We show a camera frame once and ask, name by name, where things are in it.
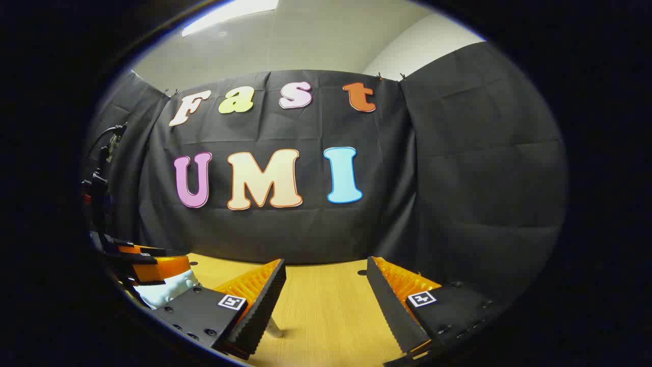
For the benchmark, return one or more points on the black backdrop cloth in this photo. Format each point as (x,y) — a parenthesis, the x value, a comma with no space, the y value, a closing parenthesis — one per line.
(458,178)

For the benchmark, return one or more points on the light blue suitcase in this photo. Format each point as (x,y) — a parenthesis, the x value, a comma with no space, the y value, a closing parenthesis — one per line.
(163,293)

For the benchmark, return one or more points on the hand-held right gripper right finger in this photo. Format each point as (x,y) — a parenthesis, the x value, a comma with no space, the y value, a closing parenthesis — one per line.
(389,306)

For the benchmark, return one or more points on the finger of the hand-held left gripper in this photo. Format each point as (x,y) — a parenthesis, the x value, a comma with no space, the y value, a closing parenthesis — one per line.
(163,267)
(135,248)

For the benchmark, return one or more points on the white green skin care tube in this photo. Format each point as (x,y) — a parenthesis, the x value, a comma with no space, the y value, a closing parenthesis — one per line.
(275,329)

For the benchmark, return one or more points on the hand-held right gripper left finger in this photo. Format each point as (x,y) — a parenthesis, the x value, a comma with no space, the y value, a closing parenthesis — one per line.
(267,300)

